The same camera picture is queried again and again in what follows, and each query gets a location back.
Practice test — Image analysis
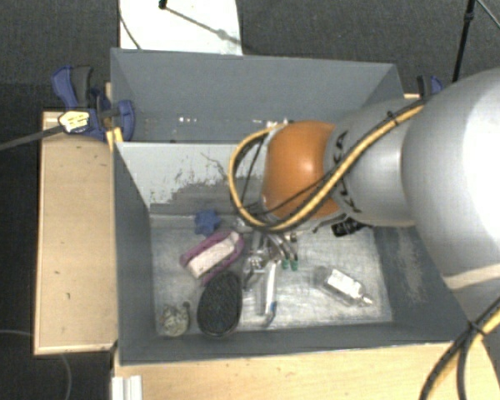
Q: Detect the purple and white brush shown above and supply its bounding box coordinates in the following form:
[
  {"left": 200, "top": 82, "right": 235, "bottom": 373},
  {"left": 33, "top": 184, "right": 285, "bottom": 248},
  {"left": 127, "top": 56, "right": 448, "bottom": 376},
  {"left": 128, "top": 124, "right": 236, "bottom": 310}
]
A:
[{"left": 179, "top": 229, "right": 247, "bottom": 288}]

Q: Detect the black oval brush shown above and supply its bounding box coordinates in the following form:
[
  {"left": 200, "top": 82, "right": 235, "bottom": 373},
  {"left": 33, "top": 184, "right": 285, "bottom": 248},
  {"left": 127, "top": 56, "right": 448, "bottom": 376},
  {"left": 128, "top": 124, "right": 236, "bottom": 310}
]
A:
[{"left": 196, "top": 269, "right": 244, "bottom": 339}]

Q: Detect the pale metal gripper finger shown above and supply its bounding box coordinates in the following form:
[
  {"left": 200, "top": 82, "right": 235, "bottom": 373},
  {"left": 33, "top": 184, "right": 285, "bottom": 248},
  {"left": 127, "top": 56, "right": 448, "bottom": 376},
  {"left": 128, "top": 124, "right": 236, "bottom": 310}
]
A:
[
  {"left": 259, "top": 262, "right": 279, "bottom": 318},
  {"left": 242, "top": 264, "right": 261, "bottom": 293}
]

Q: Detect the black cylinder on white bracket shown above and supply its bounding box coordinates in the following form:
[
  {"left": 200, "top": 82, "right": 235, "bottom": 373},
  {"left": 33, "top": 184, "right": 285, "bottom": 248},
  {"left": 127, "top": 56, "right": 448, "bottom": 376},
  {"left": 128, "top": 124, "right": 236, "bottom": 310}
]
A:
[{"left": 330, "top": 217, "right": 366, "bottom": 238}]

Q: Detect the grey metal bin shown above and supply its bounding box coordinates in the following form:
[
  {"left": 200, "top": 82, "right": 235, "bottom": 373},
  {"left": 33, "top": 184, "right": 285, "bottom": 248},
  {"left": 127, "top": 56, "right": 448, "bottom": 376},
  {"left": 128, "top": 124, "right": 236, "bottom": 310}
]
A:
[{"left": 109, "top": 47, "right": 470, "bottom": 364}]

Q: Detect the pale wood board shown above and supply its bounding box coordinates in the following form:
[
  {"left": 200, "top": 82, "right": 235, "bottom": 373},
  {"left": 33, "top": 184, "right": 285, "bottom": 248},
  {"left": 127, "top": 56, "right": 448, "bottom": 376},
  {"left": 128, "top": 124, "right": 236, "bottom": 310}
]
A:
[{"left": 33, "top": 110, "right": 120, "bottom": 356}]

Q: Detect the blue toy figure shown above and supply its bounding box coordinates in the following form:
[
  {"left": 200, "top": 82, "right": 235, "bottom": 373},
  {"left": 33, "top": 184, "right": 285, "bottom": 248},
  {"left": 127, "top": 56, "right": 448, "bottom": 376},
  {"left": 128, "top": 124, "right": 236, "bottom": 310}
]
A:
[{"left": 193, "top": 208, "right": 223, "bottom": 237}]

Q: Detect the small grey-beige lump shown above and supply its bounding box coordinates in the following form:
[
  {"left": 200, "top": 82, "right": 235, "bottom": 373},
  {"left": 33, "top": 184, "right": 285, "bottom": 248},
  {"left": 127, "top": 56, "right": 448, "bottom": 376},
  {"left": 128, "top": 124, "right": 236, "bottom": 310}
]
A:
[{"left": 157, "top": 301, "right": 192, "bottom": 338}]

